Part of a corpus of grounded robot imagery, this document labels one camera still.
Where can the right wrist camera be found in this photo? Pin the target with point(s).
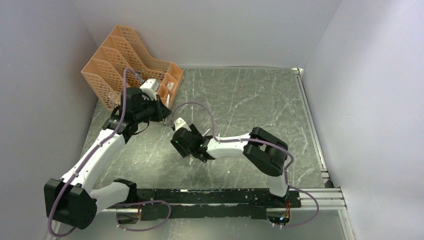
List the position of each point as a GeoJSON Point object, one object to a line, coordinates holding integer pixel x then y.
{"type": "Point", "coordinates": [180, 123]}

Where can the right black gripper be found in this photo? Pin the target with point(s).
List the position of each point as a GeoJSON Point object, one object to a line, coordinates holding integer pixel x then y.
{"type": "Point", "coordinates": [194, 132]}

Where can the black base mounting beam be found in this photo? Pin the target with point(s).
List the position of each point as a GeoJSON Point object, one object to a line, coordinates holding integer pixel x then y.
{"type": "Point", "coordinates": [254, 203]}

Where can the aluminium rail frame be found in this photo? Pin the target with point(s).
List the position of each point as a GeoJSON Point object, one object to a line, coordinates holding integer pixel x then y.
{"type": "Point", "coordinates": [231, 101]}

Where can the peach plastic file organizer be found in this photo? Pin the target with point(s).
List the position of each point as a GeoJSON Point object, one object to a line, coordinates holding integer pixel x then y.
{"type": "Point", "coordinates": [124, 49]}

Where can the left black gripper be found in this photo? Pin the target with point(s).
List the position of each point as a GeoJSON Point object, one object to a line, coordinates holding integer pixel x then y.
{"type": "Point", "coordinates": [161, 113]}

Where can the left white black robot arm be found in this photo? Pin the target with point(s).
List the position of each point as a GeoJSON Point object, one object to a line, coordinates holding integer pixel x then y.
{"type": "Point", "coordinates": [72, 199]}

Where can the white marker pen green tip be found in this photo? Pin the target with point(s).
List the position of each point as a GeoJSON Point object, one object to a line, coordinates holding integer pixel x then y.
{"type": "Point", "coordinates": [167, 105]}

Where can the white staple box upper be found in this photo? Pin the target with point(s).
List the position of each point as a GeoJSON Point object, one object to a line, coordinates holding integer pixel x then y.
{"type": "Point", "coordinates": [170, 85]}

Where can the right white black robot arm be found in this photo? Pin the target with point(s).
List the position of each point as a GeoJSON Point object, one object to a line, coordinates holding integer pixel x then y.
{"type": "Point", "coordinates": [265, 151]}

